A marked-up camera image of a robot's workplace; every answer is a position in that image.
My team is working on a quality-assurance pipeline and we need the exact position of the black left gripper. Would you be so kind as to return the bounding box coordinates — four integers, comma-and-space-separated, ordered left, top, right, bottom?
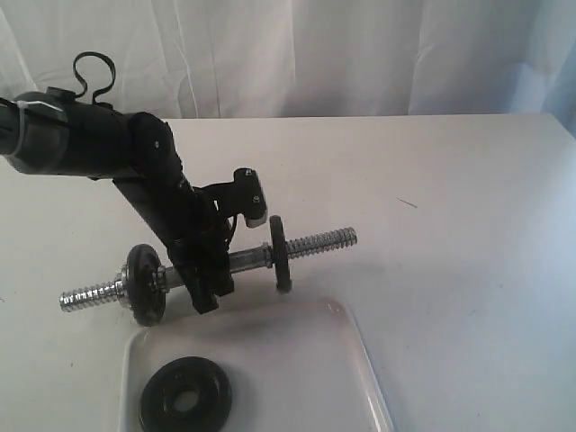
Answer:
112, 170, 235, 314

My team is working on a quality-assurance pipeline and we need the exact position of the black weight plate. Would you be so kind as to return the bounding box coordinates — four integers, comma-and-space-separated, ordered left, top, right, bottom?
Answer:
138, 356, 233, 431
269, 215, 293, 294
125, 244, 166, 327

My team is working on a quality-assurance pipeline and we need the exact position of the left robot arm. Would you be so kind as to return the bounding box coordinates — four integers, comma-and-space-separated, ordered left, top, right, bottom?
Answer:
1, 87, 234, 313

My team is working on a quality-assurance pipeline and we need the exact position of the white plastic tray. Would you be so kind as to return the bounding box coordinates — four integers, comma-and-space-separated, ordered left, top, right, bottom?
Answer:
118, 299, 394, 431

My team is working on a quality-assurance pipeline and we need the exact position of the white backdrop curtain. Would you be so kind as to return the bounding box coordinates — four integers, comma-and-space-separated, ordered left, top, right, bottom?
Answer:
1, 1, 575, 129

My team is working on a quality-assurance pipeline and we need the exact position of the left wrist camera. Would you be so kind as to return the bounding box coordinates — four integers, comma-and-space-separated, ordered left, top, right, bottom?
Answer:
201, 167, 267, 229

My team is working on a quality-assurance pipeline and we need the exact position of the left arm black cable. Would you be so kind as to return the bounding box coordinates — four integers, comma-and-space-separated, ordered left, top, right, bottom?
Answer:
72, 51, 117, 106

